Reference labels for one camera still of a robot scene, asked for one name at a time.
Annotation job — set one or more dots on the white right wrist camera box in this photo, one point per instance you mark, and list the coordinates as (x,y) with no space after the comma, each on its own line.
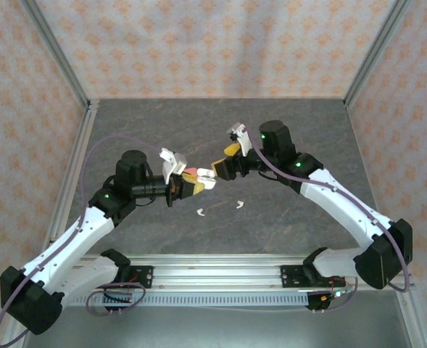
(241,136)

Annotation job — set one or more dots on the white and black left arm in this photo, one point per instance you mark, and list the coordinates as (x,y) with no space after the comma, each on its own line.
(68,243)

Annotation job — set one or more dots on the aluminium frame corner post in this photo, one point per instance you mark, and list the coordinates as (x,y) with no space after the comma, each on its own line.
(374,54)
(59,54)

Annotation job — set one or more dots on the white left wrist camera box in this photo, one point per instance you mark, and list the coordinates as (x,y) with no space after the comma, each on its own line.
(173,165)

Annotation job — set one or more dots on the wide aluminium mounting rail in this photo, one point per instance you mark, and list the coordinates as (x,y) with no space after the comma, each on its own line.
(216,272)

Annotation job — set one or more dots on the grey metal lower panel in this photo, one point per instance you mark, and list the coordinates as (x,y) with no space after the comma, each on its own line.
(216,330)

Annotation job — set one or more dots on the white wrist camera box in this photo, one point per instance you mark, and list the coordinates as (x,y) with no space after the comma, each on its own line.
(241,136)
(173,165)

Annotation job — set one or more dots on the white earbud charging case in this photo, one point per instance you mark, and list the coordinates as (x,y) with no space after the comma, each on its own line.
(207,183)

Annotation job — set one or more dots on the aluminium side rail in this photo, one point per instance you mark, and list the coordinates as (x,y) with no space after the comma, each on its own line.
(77,156)

